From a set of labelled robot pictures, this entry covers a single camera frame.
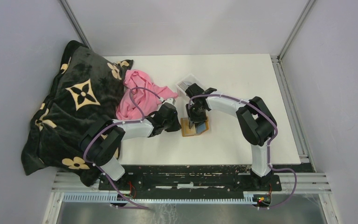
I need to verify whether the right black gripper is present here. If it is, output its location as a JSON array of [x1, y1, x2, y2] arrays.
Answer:
[[186, 102, 207, 128]]

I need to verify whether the yellow leather card holder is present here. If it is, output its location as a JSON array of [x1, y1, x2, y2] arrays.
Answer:
[[180, 117, 209, 137]]

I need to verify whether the gold vip card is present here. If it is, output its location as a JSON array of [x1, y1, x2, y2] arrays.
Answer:
[[183, 122, 196, 136]]

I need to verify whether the stack of credit cards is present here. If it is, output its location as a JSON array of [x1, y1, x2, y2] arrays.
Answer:
[[179, 81, 193, 90]]

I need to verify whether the white plastic tray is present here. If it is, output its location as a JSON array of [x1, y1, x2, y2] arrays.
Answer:
[[175, 73, 205, 99]]

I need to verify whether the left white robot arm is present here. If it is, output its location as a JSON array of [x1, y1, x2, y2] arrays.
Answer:
[[79, 98, 181, 190]]

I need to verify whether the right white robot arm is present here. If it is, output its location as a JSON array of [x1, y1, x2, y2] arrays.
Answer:
[[185, 83, 277, 190]]

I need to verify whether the pink cloth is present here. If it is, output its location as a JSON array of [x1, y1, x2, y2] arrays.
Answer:
[[116, 70, 178, 120]]

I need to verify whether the black floral blanket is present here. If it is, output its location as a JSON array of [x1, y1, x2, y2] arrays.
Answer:
[[21, 40, 134, 186]]

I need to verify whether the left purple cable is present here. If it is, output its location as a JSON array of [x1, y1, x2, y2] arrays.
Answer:
[[83, 87, 167, 211]]

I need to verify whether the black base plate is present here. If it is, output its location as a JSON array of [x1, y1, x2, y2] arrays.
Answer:
[[98, 164, 312, 199]]

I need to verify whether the white slotted cable duct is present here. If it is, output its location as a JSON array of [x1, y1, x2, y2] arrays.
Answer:
[[62, 193, 256, 205]]

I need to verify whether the aluminium frame rail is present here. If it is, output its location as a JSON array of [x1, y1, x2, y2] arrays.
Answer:
[[271, 56, 332, 195]]

